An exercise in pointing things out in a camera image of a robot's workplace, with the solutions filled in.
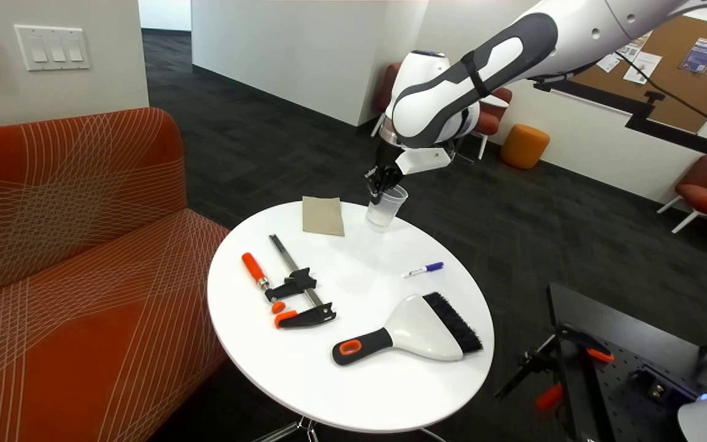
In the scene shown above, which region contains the orange patterned sofa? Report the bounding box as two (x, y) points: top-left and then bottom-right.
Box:
(0, 108), (227, 442)

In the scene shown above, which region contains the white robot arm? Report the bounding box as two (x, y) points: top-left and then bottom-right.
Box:
(365, 0), (707, 202)

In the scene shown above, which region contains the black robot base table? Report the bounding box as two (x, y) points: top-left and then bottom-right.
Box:
(496, 281), (707, 442)

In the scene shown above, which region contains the round white table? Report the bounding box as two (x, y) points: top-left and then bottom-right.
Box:
(207, 202), (496, 436)

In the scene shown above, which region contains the orange handled clamp on base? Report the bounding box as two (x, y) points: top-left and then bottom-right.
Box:
(562, 330), (617, 366)

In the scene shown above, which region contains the black orange bar clamp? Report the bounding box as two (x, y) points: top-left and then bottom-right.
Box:
(241, 237), (336, 330)

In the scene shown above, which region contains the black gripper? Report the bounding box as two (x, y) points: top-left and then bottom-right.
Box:
(365, 142), (404, 202)

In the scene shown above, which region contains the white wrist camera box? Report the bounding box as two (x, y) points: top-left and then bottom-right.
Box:
(395, 148), (454, 175)

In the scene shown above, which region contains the white wall light switch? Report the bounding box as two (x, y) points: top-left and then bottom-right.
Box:
(16, 24), (91, 73)

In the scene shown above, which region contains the orange armchair left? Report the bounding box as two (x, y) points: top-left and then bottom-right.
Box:
(370, 62), (513, 158)

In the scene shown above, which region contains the tan cardboard square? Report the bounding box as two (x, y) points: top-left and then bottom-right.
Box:
(302, 197), (345, 237)

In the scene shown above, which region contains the cork bulletin board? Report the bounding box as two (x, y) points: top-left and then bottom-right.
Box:
(574, 18), (707, 133)

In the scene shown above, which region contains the blue and white marker pen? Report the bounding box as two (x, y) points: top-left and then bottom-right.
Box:
(406, 260), (444, 277)

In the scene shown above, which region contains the clear plastic cup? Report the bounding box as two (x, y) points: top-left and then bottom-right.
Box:
(365, 186), (407, 230)

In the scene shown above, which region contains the yellow round ottoman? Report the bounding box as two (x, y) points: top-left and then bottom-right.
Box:
(502, 124), (551, 169)

